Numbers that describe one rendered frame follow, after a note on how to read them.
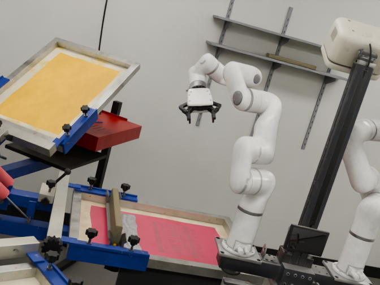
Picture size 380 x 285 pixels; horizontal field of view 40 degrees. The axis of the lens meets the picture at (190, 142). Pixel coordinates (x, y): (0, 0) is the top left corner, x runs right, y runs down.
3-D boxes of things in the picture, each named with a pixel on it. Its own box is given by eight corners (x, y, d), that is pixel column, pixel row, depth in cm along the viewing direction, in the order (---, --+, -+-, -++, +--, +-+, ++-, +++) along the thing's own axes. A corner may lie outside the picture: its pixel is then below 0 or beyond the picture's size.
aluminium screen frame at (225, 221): (227, 223, 264) (229, 216, 264) (262, 285, 209) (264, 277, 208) (72, 195, 246) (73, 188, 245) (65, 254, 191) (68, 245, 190)
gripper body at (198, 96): (186, 83, 210) (187, 103, 202) (211, 82, 210) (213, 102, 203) (186, 97, 215) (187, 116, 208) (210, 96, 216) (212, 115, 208)
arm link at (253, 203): (270, 216, 187) (283, 175, 184) (242, 216, 180) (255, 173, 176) (253, 204, 195) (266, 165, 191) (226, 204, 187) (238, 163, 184)
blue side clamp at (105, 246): (144, 264, 202) (149, 249, 200) (145, 271, 197) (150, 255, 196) (66, 253, 195) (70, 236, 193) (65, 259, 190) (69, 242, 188)
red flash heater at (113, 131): (81, 119, 369) (85, 103, 367) (138, 140, 357) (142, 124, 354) (28, 129, 312) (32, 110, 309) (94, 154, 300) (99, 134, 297)
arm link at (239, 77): (272, 117, 189) (241, 112, 180) (237, 104, 206) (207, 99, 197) (284, 73, 186) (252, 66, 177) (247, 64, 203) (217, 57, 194)
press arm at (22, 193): (51, 206, 218) (54, 195, 217) (50, 212, 213) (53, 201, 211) (9, 199, 214) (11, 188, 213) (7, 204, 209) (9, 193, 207)
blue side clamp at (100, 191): (134, 208, 254) (137, 195, 253) (134, 212, 250) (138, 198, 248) (72, 197, 247) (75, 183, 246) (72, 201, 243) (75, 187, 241)
